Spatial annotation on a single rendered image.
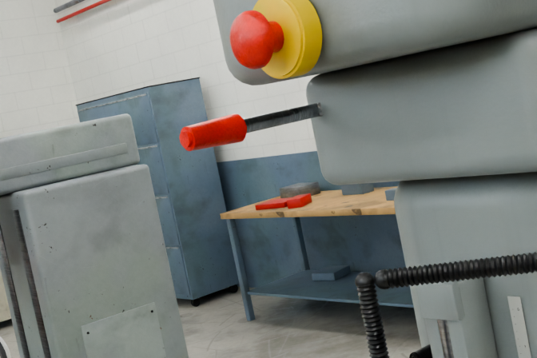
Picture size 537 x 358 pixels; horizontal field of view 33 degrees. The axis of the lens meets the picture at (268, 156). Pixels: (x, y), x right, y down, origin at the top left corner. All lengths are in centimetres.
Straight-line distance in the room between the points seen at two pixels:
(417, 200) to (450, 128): 11
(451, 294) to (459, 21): 23
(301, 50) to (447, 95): 13
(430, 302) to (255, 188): 738
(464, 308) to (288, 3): 28
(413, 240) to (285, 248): 718
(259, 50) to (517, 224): 25
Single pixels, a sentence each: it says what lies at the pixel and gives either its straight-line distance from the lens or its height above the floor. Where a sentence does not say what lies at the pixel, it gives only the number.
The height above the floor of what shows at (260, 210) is 88.
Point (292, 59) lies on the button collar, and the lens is 63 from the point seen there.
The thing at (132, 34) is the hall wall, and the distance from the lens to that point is 938.
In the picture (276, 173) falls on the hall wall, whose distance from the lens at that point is 781.
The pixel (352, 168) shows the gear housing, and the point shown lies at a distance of 77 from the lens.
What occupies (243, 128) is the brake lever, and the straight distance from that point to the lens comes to 72.
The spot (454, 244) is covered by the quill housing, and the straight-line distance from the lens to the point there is 76.
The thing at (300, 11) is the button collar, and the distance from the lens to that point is 62.
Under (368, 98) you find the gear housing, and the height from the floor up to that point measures 170.
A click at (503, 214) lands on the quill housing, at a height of 159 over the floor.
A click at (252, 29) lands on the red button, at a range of 61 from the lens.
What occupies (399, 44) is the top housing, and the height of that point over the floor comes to 174.
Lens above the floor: 172
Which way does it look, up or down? 4 degrees down
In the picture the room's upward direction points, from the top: 11 degrees counter-clockwise
